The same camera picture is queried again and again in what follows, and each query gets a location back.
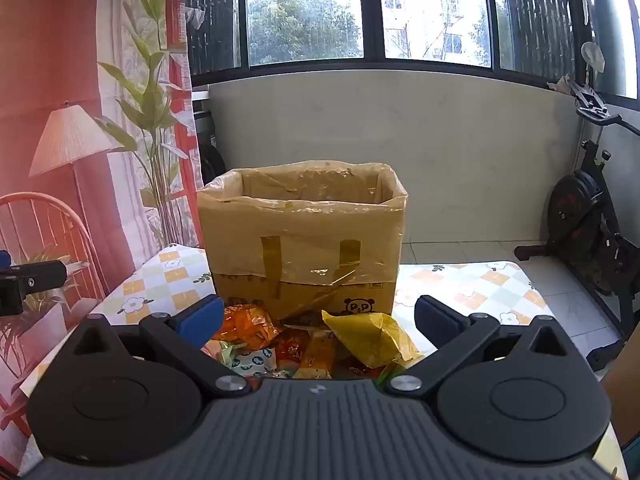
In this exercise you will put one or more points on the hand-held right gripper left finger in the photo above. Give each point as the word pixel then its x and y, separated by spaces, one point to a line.
pixel 200 317

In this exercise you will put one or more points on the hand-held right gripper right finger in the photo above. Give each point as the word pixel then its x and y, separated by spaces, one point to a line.
pixel 435 320

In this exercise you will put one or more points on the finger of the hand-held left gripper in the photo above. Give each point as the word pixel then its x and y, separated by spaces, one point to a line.
pixel 3 259
pixel 42 275

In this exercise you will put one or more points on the small red snack packet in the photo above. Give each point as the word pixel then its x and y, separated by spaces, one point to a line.
pixel 290 345

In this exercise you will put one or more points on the taped cardboard box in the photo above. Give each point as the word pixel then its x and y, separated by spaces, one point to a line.
pixel 300 230

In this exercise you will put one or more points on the checkered floral tablecloth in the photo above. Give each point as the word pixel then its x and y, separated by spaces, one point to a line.
pixel 450 280

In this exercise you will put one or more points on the orange snack bag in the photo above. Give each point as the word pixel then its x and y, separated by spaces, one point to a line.
pixel 245 327

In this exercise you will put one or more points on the yellow snack bag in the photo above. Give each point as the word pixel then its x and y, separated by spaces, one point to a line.
pixel 370 337

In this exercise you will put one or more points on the white blue-dotted snack packet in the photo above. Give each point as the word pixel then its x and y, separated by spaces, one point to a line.
pixel 255 360

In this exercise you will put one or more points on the orange and white wafer packet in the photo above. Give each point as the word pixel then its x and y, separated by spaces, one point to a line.
pixel 315 357

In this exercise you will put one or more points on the dark round object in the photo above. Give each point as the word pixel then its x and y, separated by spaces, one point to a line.
pixel 212 165

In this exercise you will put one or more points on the printed backdrop cloth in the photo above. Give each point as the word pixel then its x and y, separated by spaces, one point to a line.
pixel 75 110

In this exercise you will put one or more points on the black exercise bike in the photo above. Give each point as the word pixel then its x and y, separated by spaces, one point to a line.
pixel 575 215

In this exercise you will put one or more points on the brown cardboard sheet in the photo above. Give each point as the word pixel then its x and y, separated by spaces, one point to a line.
pixel 625 400

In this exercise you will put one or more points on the black window grille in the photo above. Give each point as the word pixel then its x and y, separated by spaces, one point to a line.
pixel 537 15
pixel 215 15

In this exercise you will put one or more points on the white hanging mask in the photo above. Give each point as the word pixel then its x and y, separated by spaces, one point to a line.
pixel 593 56

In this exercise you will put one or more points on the black window frame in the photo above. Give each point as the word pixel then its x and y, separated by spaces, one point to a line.
pixel 372 10

